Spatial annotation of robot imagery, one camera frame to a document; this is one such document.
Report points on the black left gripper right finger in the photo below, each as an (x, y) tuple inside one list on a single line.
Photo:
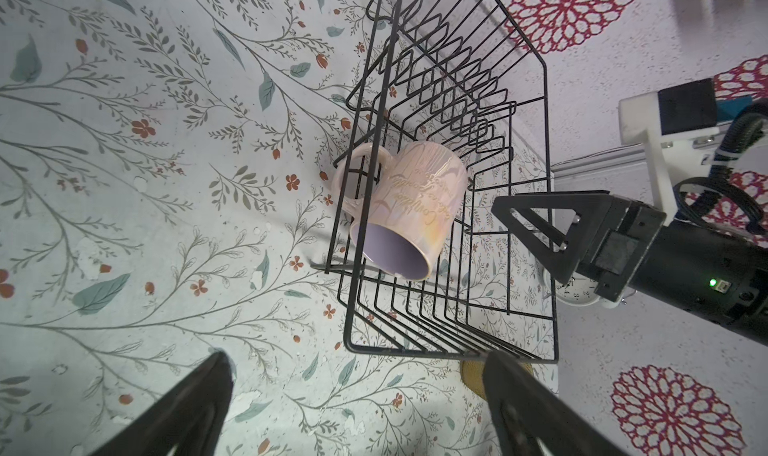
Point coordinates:
[(530, 420)]

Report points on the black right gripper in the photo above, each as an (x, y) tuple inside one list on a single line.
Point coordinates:
[(607, 243)]

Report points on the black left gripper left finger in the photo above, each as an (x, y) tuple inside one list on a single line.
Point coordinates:
[(187, 420)]

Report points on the pink iridescent mug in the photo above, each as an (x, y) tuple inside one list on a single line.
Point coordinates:
[(412, 208)]

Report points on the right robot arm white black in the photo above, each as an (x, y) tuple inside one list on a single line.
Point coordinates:
[(716, 277)]

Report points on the amber glass cup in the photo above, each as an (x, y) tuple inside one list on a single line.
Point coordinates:
[(480, 375)]

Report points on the white twin bell alarm clock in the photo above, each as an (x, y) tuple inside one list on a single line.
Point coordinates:
[(579, 291)]

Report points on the black wire dish rack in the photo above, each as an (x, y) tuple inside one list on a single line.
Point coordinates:
[(465, 74)]

